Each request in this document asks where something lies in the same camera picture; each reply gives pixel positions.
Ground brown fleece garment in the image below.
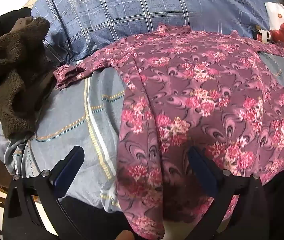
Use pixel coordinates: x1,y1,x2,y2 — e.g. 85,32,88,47
0,17,56,139

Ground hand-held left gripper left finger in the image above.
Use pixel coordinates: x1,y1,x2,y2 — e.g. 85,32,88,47
2,145,87,240

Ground blue plaid blanket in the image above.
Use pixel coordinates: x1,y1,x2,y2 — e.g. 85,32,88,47
31,0,272,63

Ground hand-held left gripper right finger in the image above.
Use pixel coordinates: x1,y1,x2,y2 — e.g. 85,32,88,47
187,146,273,240

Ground grey striped bedsheet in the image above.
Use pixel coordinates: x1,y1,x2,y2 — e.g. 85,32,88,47
0,50,284,213

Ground dark small bottle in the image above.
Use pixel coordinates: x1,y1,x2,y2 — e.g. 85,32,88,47
253,26,272,42

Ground person's left hand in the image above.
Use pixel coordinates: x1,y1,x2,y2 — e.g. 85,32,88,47
118,229,135,240

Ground purple floral shirt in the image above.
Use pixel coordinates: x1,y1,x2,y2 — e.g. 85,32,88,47
53,23,284,239

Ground black garment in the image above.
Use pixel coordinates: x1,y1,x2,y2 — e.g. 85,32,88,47
0,7,32,38

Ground white box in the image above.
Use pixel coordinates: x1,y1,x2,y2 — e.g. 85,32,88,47
265,2,284,30

